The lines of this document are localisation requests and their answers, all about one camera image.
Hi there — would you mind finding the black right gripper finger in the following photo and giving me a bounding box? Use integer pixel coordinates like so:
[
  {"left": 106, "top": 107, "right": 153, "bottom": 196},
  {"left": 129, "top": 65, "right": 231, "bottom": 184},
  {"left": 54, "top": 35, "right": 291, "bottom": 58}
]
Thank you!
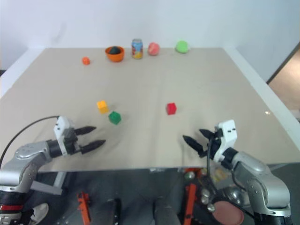
[
  {"left": 182, "top": 135, "right": 205, "bottom": 153},
  {"left": 199, "top": 128, "right": 215, "bottom": 140}
]

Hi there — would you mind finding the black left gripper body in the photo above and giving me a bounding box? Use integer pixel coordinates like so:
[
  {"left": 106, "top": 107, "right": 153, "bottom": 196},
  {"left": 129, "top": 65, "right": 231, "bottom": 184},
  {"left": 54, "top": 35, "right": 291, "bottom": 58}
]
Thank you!
[{"left": 63, "top": 128, "right": 82, "bottom": 156}]

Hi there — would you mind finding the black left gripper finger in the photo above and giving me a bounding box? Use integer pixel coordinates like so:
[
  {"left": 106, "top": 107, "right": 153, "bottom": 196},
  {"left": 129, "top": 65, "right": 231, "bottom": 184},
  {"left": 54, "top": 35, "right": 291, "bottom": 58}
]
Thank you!
[
  {"left": 79, "top": 139, "right": 106, "bottom": 155},
  {"left": 75, "top": 126, "right": 97, "bottom": 136}
]

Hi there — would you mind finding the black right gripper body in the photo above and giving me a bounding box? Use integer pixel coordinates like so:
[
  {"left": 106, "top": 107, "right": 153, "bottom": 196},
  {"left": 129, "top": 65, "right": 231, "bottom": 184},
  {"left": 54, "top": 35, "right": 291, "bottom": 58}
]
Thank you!
[{"left": 198, "top": 132, "right": 223, "bottom": 160}]

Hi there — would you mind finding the yellow cube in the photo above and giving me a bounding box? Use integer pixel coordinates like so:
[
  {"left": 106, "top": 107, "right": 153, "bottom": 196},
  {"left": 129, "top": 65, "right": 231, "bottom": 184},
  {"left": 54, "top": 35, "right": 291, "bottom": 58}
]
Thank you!
[{"left": 97, "top": 100, "right": 109, "bottom": 115}]

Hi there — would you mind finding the green cube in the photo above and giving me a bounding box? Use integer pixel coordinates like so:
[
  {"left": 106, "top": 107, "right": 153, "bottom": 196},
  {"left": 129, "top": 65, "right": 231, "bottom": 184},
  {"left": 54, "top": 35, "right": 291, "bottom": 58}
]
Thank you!
[{"left": 108, "top": 111, "right": 122, "bottom": 125}]

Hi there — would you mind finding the red cube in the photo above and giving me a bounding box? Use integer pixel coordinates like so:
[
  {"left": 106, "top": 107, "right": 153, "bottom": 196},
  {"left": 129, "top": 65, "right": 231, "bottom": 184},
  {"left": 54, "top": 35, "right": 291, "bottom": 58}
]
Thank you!
[{"left": 166, "top": 102, "right": 177, "bottom": 116}]

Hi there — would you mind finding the orange clamp tool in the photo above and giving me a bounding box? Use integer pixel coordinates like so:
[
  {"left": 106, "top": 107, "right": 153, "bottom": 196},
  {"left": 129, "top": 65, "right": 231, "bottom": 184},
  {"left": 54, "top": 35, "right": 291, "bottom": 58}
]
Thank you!
[
  {"left": 183, "top": 182, "right": 197, "bottom": 225},
  {"left": 77, "top": 191, "right": 91, "bottom": 225}
]

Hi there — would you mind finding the pink round plate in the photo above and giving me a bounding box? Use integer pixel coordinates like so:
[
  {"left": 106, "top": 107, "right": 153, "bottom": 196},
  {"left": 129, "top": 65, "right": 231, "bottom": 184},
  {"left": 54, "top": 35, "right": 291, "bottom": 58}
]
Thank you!
[{"left": 212, "top": 199, "right": 244, "bottom": 225}]

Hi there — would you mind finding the white shoe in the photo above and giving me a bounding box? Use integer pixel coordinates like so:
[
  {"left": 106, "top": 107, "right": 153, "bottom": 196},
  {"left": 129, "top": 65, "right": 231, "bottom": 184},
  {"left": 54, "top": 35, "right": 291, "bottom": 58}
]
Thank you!
[{"left": 30, "top": 202, "right": 49, "bottom": 222}]

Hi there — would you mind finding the orange bowl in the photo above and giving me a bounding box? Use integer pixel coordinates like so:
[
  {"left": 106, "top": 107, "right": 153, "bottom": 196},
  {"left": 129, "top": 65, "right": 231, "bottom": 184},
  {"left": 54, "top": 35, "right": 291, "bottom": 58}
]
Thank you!
[{"left": 105, "top": 45, "right": 125, "bottom": 63}]

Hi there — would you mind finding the green toy apple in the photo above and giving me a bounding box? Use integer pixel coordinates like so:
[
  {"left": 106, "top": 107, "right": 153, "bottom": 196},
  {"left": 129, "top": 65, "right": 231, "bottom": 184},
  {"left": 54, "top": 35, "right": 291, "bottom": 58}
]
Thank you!
[{"left": 174, "top": 40, "right": 191, "bottom": 54}]

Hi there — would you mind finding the colourful drink can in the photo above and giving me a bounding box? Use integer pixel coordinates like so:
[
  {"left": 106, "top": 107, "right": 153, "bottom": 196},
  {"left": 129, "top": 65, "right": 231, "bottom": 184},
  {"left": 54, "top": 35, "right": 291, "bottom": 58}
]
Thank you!
[{"left": 131, "top": 38, "right": 144, "bottom": 60}]

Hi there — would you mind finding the red apple toy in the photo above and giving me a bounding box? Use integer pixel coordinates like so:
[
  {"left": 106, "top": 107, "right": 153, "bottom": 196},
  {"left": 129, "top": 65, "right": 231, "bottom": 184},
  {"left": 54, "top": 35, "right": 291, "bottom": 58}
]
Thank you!
[{"left": 147, "top": 42, "right": 161, "bottom": 57}]

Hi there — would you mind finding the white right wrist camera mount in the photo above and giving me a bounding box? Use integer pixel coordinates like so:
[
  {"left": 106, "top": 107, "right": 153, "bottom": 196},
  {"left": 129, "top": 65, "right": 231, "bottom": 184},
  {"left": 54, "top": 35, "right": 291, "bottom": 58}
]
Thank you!
[{"left": 212, "top": 120, "right": 238, "bottom": 162}]

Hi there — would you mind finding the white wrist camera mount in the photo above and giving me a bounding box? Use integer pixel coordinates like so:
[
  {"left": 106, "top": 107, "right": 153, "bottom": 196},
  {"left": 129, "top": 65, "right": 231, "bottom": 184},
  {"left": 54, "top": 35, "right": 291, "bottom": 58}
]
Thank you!
[
  {"left": 53, "top": 115, "right": 76, "bottom": 157},
  {"left": 212, "top": 120, "right": 238, "bottom": 162}
]

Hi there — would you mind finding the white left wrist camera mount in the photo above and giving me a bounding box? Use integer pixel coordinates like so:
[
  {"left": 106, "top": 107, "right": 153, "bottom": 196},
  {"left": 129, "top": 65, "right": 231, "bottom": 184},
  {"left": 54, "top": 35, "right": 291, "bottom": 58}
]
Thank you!
[{"left": 53, "top": 115, "right": 76, "bottom": 157}]

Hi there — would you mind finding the grey table leg bracket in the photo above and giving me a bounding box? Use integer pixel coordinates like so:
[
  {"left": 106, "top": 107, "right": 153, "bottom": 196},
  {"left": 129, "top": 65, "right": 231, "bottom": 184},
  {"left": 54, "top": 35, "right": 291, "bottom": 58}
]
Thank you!
[{"left": 30, "top": 171, "right": 68, "bottom": 195}]

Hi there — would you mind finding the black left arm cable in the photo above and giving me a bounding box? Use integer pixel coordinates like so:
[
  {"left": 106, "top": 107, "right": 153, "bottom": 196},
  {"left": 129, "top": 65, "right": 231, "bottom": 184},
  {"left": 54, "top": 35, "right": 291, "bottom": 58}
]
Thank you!
[{"left": 0, "top": 115, "right": 60, "bottom": 167}]

